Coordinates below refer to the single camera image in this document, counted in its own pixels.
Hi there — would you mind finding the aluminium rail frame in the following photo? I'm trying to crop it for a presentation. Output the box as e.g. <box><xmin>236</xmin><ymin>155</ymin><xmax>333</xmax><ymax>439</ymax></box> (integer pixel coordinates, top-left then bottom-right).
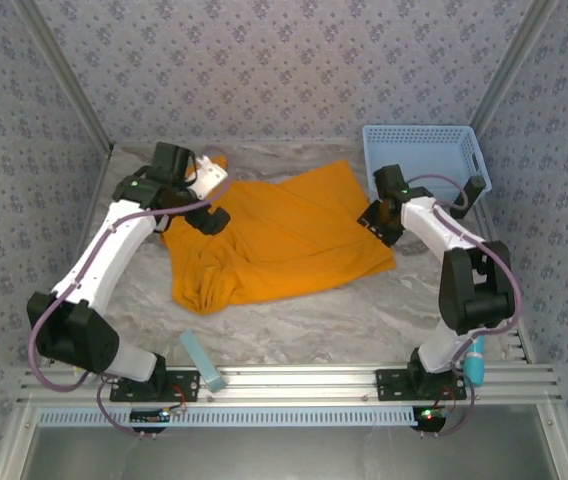
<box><xmin>17</xmin><ymin>364</ymin><xmax>563</xmax><ymax>407</ymax></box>

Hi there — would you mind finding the left small circuit board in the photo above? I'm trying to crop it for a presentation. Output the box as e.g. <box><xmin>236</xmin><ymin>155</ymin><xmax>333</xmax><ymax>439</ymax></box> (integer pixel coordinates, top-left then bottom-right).
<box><xmin>130</xmin><ymin>407</ymin><xmax>188</xmax><ymax>427</ymax></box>

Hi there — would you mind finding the aluminium frame post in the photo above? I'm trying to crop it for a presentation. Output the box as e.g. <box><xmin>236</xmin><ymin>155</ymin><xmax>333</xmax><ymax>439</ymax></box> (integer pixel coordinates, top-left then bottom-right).
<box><xmin>469</xmin><ymin>0</ymin><xmax>561</xmax><ymax>132</ymax></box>
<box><xmin>11</xmin><ymin>0</ymin><xmax>115</xmax><ymax>154</ymax></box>

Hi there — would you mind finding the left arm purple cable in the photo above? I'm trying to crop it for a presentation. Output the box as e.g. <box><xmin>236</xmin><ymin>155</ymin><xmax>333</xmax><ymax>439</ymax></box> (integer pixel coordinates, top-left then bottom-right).
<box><xmin>28</xmin><ymin>145</ymin><xmax>235</xmax><ymax>439</ymax></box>

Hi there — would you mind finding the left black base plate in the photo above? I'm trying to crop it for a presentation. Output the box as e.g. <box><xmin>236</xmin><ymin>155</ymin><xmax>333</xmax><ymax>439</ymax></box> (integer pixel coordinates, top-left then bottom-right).
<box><xmin>109</xmin><ymin>368</ymin><xmax>201</xmax><ymax>404</ymax></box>

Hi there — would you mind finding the black rectangular box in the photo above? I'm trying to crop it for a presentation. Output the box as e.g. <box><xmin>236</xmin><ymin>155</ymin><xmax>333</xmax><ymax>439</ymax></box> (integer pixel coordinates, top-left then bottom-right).
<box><xmin>449</xmin><ymin>174</ymin><xmax>486</xmax><ymax>220</ymax></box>

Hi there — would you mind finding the small circuit board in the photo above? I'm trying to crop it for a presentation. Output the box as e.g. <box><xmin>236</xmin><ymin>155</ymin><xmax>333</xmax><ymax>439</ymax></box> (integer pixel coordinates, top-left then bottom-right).
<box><xmin>412</xmin><ymin>405</ymin><xmax>453</xmax><ymax>434</ymax></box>
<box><xmin>130</xmin><ymin>407</ymin><xmax>188</xmax><ymax>427</ymax></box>

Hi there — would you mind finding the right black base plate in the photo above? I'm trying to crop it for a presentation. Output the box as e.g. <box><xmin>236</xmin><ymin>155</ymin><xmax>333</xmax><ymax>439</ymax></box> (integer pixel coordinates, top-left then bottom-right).
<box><xmin>375</xmin><ymin>368</ymin><xmax>468</xmax><ymax>402</ymax></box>

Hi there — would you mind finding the teal toy microphone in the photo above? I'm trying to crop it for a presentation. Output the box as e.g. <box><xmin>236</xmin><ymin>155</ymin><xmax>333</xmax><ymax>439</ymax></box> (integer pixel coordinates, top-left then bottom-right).
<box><xmin>463</xmin><ymin>334</ymin><xmax>486</xmax><ymax>389</ymax></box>

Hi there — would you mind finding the light blue slotted cable duct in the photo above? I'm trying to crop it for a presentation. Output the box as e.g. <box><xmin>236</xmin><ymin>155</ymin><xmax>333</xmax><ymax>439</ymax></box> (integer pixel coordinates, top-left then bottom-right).
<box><xmin>37</xmin><ymin>405</ymin><xmax>415</xmax><ymax>428</ymax></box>

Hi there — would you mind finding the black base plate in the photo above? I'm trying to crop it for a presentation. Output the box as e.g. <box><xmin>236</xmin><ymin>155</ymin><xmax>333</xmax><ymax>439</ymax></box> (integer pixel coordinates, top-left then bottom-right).
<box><xmin>375</xmin><ymin>368</ymin><xmax>468</xmax><ymax>402</ymax></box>
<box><xmin>109</xmin><ymin>368</ymin><xmax>201</xmax><ymax>404</ymax></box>

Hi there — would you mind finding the light blue flat block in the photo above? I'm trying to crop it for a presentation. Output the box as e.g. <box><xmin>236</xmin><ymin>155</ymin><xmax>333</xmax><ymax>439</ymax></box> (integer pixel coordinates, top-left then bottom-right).
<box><xmin>178</xmin><ymin>332</ymin><xmax>227</xmax><ymax>393</ymax></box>

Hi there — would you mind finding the light blue plastic basket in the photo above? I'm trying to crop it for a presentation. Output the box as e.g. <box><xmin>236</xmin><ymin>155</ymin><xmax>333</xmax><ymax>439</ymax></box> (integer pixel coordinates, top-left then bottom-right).
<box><xmin>362</xmin><ymin>124</ymin><xmax>493</xmax><ymax>207</ymax></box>

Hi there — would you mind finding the right small circuit board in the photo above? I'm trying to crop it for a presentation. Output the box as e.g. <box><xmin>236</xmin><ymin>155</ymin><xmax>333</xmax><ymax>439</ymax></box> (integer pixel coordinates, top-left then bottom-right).
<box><xmin>412</xmin><ymin>405</ymin><xmax>453</xmax><ymax>434</ymax></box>

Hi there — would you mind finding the orange t-shirt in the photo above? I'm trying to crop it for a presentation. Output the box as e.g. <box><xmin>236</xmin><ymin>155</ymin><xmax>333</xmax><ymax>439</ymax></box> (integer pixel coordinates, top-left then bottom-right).
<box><xmin>158</xmin><ymin>155</ymin><xmax>398</xmax><ymax>316</ymax></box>

